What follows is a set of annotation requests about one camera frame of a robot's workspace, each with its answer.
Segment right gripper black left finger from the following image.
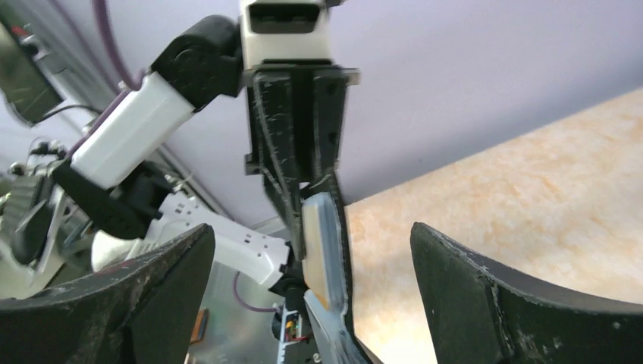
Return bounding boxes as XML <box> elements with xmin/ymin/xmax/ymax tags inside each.
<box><xmin>1</xmin><ymin>224</ymin><xmax>215</xmax><ymax>363</ymax></box>

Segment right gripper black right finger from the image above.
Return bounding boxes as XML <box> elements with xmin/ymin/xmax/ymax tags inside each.
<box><xmin>410</xmin><ymin>223</ymin><xmax>642</xmax><ymax>363</ymax></box>

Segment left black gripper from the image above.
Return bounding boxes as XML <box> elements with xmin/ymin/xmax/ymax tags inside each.
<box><xmin>241</xmin><ymin>59</ymin><xmax>361</xmax><ymax>262</ymax></box>

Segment gold credit card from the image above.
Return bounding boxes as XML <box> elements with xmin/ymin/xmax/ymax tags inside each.
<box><xmin>302</xmin><ymin>197</ymin><xmax>329</xmax><ymax>309</ymax></box>

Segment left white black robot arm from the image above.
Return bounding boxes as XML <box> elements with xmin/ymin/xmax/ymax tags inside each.
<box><xmin>54</xmin><ymin>3</ymin><xmax>358</xmax><ymax>294</ymax></box>

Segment dark monitor screen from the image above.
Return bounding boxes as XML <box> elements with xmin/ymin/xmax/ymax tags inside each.
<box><xmin>1</xmin><ymin>16</ymin><xmax>63</xmax><ymax>127</ymax></box>

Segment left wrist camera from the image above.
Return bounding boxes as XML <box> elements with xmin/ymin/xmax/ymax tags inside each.
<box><xmin>239</xmin><ymin>1</ymin><xmax>333</xmax><ymax>70</ymax></box>

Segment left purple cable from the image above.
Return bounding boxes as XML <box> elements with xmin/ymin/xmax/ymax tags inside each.
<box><xmin>65</xmin><ymin>0</ymin><xmax>146</xmax><ymax>157</ymax></box>

